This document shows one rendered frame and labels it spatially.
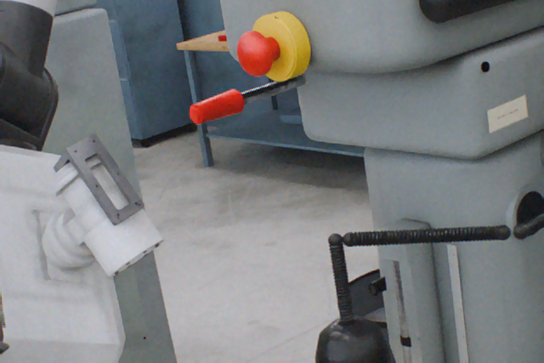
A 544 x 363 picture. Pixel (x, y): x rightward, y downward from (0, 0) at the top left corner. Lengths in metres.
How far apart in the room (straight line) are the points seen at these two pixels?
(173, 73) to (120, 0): 0.75
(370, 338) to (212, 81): 7.72
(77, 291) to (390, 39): 0.42
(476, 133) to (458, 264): 0.17
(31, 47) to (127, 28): 7.13
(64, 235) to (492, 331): 0.44
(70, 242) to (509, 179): 0.43
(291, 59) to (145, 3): 7.52
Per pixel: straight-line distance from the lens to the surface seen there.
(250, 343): 4.71
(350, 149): 6.58
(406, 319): 1.12
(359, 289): 3.51
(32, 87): 1.24
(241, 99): 1.06
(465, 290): 1.10
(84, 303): 1.12
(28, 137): 1.25
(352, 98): 1.08
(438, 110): 1.00
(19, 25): 1.24
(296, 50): 0.94
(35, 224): 1.13
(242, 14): 1.02
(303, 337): 4.68
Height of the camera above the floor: 1.91
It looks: 15 degrees down
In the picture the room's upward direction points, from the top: 9 degrees counter-clockwise
